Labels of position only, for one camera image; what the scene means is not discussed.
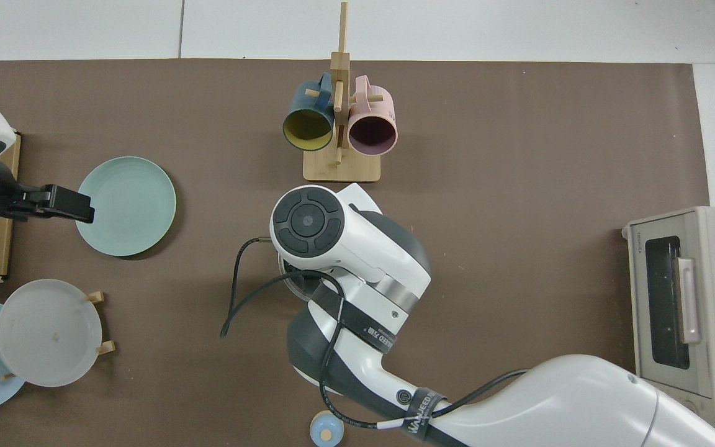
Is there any wooden cup stand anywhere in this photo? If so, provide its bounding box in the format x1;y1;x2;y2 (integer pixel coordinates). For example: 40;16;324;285
304;2;382;183

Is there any pale toaster oven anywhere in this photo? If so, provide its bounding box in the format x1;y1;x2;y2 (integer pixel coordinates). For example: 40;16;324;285
621;206;715;439

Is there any small blue round thing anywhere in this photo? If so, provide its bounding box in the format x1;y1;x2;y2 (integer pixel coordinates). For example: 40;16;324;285
310;411;344;447

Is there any pink cup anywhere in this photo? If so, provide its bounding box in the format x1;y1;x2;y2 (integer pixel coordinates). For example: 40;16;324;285
347;75;398;156

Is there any grey plate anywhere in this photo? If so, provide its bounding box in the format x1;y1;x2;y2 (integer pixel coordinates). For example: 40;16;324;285
0;279;103;388

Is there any brown table cloth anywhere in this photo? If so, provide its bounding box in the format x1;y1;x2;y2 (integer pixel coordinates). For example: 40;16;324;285
0;59;711;447

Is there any wooden plate rack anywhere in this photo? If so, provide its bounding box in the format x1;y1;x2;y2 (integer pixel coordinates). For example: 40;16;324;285
0;291;117;381

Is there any glass lid with blue knob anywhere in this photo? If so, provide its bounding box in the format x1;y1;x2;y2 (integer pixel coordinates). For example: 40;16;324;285
280;255;319;304

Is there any pale green plate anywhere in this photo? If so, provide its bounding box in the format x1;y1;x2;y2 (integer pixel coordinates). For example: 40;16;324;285
76;156;178;258

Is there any dark teal cup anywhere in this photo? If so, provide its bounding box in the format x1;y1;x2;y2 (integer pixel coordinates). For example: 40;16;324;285
282;73;336;152

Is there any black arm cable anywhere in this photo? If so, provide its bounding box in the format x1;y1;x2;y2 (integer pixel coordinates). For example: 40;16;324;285
220;237;529;432

